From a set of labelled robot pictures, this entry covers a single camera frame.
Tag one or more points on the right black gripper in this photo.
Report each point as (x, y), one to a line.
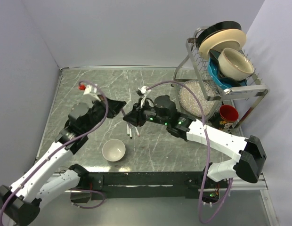
(136, 117)

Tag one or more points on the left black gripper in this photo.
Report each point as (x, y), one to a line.
(114, 107)

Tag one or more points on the white pen black tip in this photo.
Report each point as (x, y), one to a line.
(130, 132)

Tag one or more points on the white pen green tip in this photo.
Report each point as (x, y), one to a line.
(128, 130)

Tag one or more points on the white pen pink tip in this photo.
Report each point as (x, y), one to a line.
(137, 131)

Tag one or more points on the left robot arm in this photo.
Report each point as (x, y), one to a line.
(22, 201)

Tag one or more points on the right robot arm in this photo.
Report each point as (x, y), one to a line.
(247, 155)

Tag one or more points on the white ceramic bowl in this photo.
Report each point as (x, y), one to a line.
(113, 150)

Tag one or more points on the clear textured glass plate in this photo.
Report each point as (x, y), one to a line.
(190, 102)

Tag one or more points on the black base bar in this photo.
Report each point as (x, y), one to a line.
(144, 184)

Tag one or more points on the metal dish rack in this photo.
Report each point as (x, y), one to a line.
(212, 92)

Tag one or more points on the blue dish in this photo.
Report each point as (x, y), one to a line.
(215, 74)

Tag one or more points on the red cup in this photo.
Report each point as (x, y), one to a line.
(228, 113)

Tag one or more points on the cream bowl on rack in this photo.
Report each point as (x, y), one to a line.
(234, 65)

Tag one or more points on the cream plate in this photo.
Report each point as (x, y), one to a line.
(229, 38)

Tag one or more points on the black plate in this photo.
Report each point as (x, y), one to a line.
(217, 28)

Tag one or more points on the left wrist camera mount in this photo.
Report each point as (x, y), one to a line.
(89, 91)

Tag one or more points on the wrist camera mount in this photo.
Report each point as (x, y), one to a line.
(89, 91)
(143, 93)

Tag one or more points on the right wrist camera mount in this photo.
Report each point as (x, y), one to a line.
(143, 93)

